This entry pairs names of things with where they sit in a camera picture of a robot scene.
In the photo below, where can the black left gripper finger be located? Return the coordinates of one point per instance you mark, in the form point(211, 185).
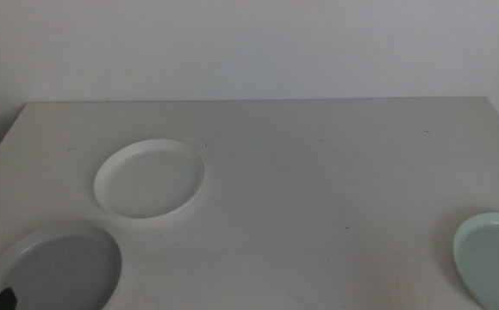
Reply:
point(4, 300)

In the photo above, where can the grey shallow bowl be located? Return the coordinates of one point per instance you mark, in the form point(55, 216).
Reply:
point(64, 267)

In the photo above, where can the white shallow bowl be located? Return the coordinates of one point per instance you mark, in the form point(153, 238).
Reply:
point(150, 181)

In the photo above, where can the mint green shallow bowl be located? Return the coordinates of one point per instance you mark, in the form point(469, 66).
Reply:
point(497, 262)

